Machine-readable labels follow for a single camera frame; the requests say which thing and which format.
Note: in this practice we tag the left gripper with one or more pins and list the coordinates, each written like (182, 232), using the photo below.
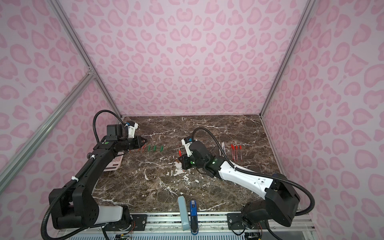
(138, 143)

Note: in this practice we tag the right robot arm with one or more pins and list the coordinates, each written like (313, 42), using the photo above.
(279, 201)

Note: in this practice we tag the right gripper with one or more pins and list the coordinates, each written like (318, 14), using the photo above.
(184, 161)

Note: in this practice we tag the pink calculator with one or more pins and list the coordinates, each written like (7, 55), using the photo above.
(115, 163)

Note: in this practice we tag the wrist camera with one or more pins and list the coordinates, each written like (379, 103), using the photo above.
(131, 128)
(186, 142)

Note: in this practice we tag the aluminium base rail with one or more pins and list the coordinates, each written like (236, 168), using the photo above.
(202, 226)

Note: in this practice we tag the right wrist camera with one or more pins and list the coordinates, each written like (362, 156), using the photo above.
(186, 142)

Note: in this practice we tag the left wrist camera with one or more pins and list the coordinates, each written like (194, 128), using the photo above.
(131, 128)

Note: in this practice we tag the blue black tool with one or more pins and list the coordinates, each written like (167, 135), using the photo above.
(194, 223)

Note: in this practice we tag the light blue box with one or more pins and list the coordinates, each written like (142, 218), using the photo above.
(184, 215)

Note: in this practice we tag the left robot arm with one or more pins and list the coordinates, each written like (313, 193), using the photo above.
(73, 206)

